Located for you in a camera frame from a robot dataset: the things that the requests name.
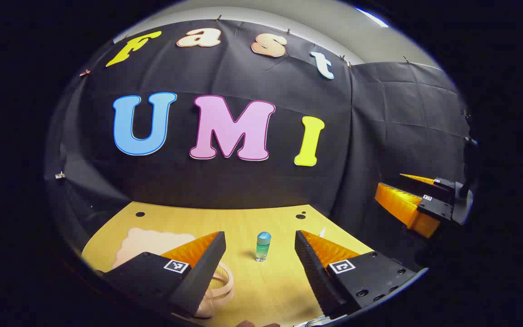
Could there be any blue cap glass bottle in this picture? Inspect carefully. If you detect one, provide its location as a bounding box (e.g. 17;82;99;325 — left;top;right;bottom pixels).
255;232;272;262

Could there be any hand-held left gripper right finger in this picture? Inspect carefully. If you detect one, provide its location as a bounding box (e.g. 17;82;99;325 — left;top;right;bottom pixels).
294;229;421;319

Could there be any black backdrop cloth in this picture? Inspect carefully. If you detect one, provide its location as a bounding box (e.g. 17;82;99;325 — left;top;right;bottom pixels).
46;18;473;255

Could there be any ceiling light strip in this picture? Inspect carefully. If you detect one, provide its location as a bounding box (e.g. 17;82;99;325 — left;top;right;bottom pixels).
355;5;389;28

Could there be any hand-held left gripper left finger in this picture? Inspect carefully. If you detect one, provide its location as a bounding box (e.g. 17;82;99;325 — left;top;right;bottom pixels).
100;231;227;318

